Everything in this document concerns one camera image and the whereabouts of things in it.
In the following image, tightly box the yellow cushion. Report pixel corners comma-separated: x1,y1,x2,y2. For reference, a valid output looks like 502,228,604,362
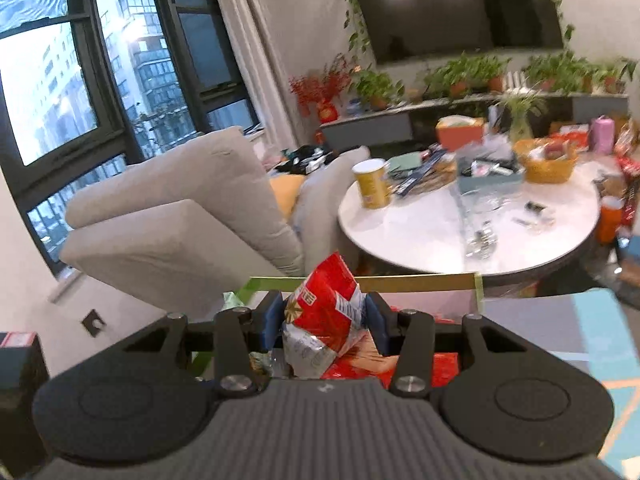
270,174,307,222

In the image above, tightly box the vase with green grass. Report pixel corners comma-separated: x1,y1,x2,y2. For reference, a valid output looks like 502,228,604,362
494,87,549,144

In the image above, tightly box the red berry plant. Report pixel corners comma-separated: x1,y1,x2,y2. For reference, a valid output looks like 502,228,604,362
289,54,352,107

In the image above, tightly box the orange bottle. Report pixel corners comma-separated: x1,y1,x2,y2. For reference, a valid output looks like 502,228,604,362
597,195,624,244

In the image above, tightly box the yellow woven basket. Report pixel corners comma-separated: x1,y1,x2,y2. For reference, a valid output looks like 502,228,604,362
514,137,581,184

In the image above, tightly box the black framed window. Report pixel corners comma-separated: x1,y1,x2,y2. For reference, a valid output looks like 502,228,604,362
0,0,261,272

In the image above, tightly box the orange box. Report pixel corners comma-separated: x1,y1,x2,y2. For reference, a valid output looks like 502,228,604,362
435,116,489,152

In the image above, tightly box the pink bottle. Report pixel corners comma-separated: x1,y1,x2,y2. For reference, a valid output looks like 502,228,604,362
590,116,615,156

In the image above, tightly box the yellow snack can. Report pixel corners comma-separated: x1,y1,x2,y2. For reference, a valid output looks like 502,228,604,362
352,158,393,210

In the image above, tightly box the dark television cabinet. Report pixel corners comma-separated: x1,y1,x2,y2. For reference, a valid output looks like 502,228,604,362
319,91,631,153

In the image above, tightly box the round white table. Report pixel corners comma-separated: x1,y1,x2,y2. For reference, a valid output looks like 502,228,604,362
338,150,602,290

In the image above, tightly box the blue flat packet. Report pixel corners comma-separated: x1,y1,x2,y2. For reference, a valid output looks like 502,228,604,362
392,147,459,197

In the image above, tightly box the green white cardboard box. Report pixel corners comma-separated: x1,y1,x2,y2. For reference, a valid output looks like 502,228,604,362
190,271,485,376

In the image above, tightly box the black wall socket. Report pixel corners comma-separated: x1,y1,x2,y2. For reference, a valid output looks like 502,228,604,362
81,310,106,336

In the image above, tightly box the black wall television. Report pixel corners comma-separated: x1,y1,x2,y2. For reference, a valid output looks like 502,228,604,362
357,0,566,65

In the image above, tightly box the hanging green vine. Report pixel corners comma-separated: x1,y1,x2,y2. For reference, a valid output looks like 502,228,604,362
332,0,372,63
542,0,577,47

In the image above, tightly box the white curtain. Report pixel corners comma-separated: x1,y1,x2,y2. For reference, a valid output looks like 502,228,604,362
209,0,302,137

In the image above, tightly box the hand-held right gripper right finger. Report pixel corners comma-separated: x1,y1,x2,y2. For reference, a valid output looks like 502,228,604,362
364,291,523,398

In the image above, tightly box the clear glass vase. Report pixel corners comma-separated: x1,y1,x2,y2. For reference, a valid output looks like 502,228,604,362
457,189,507,260

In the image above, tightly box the grey fabric sofa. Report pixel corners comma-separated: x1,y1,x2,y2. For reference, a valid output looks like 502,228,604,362
59,126,372,313

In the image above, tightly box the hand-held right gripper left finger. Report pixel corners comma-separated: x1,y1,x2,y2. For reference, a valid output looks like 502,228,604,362
122,290,288,398

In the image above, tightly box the teal box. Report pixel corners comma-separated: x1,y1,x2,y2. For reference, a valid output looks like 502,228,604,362
456,142,527,194

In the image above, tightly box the red white snack packet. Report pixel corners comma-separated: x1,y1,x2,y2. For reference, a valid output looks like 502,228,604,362
282,251,371,378

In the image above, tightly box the black box red label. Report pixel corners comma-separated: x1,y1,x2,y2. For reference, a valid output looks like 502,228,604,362
0,331,52,478

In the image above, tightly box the green potted plant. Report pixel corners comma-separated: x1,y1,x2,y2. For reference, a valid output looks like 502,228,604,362
424,51,512,99
349,66,407,111
522,51,601,94
597,57,639,94

